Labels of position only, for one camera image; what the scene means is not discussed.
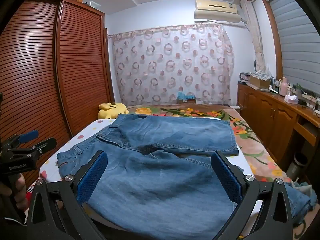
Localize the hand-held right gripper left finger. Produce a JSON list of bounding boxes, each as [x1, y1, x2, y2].
[[25, 150, 118, 240]]

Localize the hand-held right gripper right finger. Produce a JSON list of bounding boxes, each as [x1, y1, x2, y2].
[[211, 151, 293, 240]]

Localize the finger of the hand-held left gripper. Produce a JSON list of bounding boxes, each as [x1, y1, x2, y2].
[[31, 137, 58, 156], [2, 129, 40, 150]]

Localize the blue denim pants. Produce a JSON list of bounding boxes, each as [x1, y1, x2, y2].
[[56, 114, 247, 232]]

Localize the person's left hand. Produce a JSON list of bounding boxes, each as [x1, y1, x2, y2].
[[0, 174, 27, 207]]

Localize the white strawberry-print sheet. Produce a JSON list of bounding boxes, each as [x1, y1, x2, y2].
[[39, 119, 255, 232]]

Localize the floral blanket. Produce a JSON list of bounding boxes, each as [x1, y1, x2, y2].
[[126, 104, 292, 183]]

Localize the yellow plush toy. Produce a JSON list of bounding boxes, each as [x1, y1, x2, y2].
[[97, 102, 129, 120]]

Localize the grey trash bin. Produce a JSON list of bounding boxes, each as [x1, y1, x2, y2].
[[286, 152, 308, 179]]

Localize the wooden sideboard cabinet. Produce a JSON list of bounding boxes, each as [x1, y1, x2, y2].
[[236, 82, 320, 175]]

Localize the pile of denim clothes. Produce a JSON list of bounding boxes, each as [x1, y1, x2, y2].
[[284, 180, 318, 227]]

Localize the wooden slatted wardrobe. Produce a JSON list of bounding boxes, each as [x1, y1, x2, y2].
[[0, 0, 115, 180]]

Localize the box with blue cloth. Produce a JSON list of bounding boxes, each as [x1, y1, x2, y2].
[[176, 91, 197, 104]]

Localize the cardboard box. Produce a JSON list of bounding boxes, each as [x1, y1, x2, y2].
[[249, 75, 272, 88]]

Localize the pink thermos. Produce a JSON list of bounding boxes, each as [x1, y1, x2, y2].
[[279, 77, 289, 97]]

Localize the sheer circle-print curtain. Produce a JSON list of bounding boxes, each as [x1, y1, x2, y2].
[[107, 24, 235, 105]]

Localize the beige tied window curtain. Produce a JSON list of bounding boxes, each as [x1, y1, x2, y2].
[[240, 0, 267, 73]]

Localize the grey window blind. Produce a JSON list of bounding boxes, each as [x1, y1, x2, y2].
[[269, 0, 320, 93]]

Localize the beige wall air conditioner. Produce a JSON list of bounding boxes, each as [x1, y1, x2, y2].
[[194, 0, 248, 25]]

